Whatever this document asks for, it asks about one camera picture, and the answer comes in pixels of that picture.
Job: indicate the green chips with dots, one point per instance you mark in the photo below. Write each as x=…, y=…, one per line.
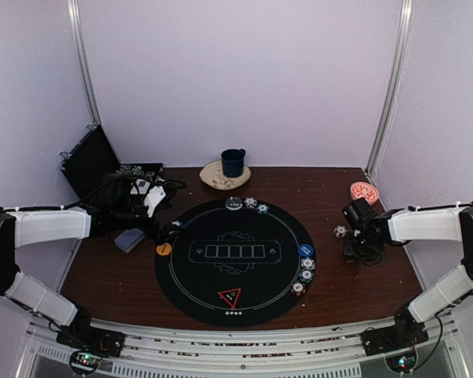
x=262, y=208

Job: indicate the beige ceramic saucer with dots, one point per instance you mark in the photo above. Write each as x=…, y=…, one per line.
x=213, y=176

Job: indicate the orange big blind button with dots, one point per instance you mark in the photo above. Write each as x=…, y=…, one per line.
x=164, y=249

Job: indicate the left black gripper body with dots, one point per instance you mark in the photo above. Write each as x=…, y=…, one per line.
x=124, y=219

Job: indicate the green fifty poker chip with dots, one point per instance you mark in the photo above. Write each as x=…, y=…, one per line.
x=306, y=275

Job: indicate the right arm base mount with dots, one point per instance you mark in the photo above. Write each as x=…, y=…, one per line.
x=401, y=355

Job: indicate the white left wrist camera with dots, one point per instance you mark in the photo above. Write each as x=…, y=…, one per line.
x=152, y=199

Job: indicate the orange hundred chip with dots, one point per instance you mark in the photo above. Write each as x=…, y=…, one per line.
x=298, y=288

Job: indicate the dark blue mug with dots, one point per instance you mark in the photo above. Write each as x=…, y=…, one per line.
x=233, y=162

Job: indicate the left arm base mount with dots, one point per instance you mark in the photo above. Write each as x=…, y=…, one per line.
x=87, y=357

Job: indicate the blue small blind button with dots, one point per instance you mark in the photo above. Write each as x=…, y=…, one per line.
x=306, y=250

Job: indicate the round black poker mat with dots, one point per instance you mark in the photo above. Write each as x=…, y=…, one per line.
x=221, y=249

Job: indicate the black poker set case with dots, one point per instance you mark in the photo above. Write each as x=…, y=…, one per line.
x=86, y=165

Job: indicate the blue playing card deck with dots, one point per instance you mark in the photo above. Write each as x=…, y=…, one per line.
x=129, y=239

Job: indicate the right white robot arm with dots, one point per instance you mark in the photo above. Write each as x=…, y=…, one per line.
x=441, y=238

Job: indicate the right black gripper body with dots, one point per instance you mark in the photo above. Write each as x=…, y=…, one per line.
x=368, y=252

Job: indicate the red triangle all-in marker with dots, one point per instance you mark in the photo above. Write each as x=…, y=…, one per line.
x=231, y=296

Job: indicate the blue ten poker chip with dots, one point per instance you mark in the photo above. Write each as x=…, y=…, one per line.
x=308, y=263

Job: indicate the red patterned small bowl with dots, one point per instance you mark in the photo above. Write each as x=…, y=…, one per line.
x=364, y=190

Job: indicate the blue white chip stack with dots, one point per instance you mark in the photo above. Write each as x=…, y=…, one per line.
x=340, y=231

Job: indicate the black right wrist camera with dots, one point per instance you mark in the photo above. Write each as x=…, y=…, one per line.
x=359, y=214

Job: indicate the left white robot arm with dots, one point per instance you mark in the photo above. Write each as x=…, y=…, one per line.
x=119, y=203

